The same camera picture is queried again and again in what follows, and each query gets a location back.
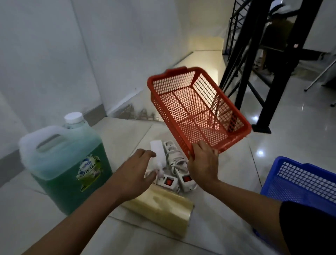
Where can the person's left hand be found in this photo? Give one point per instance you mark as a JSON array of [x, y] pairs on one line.
[[131, 174]]

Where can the person's right hand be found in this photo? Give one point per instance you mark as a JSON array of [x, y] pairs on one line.
[[203, 166]]

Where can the person's right thumb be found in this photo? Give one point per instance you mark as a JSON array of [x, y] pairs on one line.
[[190, 159]]

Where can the person's left thumb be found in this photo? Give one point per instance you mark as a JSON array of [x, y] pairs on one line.
[[152, 177]]

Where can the red plastic mesh basket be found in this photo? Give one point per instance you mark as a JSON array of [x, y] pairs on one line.
[[195, 107]]

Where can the person's left forearm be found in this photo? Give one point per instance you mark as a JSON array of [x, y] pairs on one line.
[[76, 226]]

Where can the person's right forearm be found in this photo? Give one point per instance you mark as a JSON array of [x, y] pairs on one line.
[[244, 207]]

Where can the long white power strip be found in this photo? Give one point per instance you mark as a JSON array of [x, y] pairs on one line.
[[181, 170]]

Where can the yellowish clear plastic roll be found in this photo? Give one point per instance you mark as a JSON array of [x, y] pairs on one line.
[[162, 207]]

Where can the green dish soap jug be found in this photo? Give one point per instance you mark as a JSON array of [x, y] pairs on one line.
[[65, 163]]

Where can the blue plastic mesh basket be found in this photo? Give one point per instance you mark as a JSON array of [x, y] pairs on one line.
[[301, 184]]

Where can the person's black sleeve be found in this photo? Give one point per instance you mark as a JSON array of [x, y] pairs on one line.
[[309, 228]]

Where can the metal chair leg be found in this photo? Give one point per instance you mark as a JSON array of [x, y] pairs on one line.
[[319, 76]]

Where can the black metal stair frame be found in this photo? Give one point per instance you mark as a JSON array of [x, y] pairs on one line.
[[283, 65]]

